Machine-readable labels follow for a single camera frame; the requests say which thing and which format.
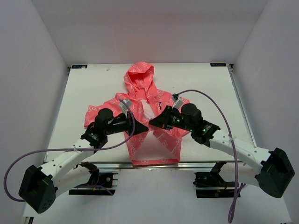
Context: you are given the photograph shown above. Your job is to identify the pink hooded jacket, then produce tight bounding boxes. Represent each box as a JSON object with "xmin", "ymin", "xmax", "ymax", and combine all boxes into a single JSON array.
[{"xmin": 84, "ymin": 62, "xmax": 188, "ymax": 165}]

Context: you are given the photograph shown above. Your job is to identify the left blue table label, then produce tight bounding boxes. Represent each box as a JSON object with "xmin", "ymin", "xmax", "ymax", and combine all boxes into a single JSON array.
[{"xmin": 71, "ymin": 64, "xmax": 87, "ymax": 69}]

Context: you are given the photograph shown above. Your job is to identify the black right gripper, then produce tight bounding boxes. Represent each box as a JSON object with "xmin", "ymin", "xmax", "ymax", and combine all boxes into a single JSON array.
[{"xmin": 149, "ymin": 105, "xmax": 194, "ymax": 132}]

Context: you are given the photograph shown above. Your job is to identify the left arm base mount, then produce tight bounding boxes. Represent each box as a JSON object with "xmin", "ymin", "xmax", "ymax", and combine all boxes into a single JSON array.
[{"xmin": 69, "ymin": 162, "xmax": 118, "ymax": 196}]

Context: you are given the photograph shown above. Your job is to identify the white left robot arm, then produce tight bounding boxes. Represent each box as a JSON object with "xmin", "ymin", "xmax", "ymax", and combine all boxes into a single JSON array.
[{"xmin": 19, "ymin": 109, "xmax": 149, "ymax": 214}]

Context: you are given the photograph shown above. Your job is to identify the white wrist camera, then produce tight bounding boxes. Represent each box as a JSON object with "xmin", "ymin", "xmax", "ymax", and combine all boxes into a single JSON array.
[
  {"xmin": 172, "ymin": 96, "xmax": 184, "ymax": 110},
  {"xmin": 119, "ymin": 99, "xmax": 132, "ymax": 116}
]

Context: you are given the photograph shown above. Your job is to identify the right blue table label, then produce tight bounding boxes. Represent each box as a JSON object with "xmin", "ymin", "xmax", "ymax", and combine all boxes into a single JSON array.
[{"xmin": 210, "ymin": 63, "xmax": 227, "ymax": 67}]

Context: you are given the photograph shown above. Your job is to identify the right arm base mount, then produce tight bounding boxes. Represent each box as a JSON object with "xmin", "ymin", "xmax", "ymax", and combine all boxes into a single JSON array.
[{"xmin": 193, "ymin": 161, "xmax": 235, "ymax": 198}]

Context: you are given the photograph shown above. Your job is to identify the blue table label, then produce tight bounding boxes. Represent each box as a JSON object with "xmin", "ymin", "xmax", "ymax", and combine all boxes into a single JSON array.
[
  {"xmin": 71, "ymin": 64, "xmax": 87, "ymax": 69},
  {"xmin": 210, "ymin": 63, "xmax": 227, "ymax": 67}
]

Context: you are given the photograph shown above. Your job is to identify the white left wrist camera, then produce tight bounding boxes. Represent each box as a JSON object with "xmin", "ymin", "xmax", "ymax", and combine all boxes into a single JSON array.
[{"xmin": 119, "ymin": 99, "xmax": 132, "ymax": 116}]

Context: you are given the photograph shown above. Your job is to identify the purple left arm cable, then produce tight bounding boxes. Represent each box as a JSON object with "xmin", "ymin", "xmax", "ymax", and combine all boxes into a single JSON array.
[{"xmin": 4, "ymin": 98, "xmax": 136, "ymax": 202}]

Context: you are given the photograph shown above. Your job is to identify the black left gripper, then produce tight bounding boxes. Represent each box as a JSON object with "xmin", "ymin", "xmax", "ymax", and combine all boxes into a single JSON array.
[{"xmin": 105, "ymin": 112, "xmax": 148, "ymax": 137}]

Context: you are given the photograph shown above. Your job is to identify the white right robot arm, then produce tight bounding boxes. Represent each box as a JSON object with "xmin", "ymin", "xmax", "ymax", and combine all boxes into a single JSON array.
[{"xmin": 149, "ymin": 103, "xmax": 295, "ymax": 198}]

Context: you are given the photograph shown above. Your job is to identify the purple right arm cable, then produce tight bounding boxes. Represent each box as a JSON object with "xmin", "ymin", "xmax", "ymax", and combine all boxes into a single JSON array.
[{"xmin": 171, "ymin": 89, "xmax": 247, "ymax": 224}]

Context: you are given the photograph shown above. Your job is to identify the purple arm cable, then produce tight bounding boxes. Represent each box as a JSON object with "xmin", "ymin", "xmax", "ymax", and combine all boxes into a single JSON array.
[
  {"xmin": 171, "ymin": 89, "xmax": 247, "ymax": 224},
  {"xmin": 4, "ymin": 98, "xmax": 136, "ymax": 202}
]

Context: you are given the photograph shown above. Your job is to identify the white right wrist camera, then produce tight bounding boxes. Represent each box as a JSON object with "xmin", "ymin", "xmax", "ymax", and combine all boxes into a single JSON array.
[{"xmin": 172, "ymin": 96, "xmax": 184, "ymax": 110}]

